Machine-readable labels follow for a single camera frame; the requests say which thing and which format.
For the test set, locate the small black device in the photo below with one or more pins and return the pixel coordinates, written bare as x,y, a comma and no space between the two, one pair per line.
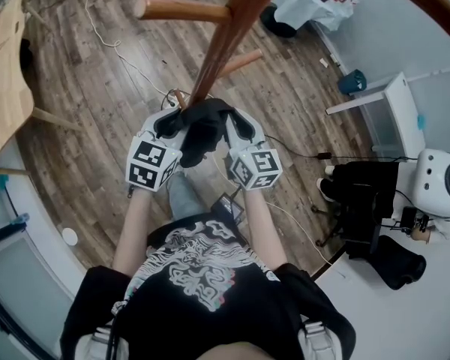
408,218

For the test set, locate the black bin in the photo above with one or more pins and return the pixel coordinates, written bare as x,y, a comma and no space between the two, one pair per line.
277,23

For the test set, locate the white round camera device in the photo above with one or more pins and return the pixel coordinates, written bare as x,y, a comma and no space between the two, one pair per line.
440,182

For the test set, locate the person's right forearm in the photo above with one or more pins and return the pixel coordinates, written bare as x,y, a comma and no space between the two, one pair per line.
264,231

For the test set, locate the white cloth covered table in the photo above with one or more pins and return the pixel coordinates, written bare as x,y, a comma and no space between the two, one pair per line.
315,2

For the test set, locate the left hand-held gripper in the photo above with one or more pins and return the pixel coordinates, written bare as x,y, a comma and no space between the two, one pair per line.
146,165

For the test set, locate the black clothing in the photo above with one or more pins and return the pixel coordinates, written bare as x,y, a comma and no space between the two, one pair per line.
200,131

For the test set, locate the wooden coat rack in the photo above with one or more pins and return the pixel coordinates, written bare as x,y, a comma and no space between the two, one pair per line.
225,43

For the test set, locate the white side table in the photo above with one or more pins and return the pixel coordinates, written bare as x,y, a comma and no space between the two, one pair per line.
397,107

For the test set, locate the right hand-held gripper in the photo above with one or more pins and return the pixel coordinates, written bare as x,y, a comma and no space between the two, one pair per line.
257,169

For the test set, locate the white round disc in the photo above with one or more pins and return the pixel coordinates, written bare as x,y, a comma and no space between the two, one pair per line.
70,236

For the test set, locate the light wooden table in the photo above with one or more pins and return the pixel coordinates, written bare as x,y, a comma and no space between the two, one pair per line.
3,69

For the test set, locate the person's grey trouser leg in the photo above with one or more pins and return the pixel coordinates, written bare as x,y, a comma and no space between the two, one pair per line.
183,197

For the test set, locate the teal waste bin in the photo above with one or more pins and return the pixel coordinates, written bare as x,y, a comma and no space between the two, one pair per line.
352,83

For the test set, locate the black power adapter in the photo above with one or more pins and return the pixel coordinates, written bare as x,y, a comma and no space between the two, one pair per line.
324,156

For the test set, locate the person's black printed t-shirt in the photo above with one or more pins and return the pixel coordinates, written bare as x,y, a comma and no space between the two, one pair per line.
210,313

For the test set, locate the person's left forearm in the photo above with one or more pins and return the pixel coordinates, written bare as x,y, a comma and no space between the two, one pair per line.
133,227

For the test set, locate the black box on floor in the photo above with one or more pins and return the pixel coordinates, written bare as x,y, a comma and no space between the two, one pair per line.
228,208

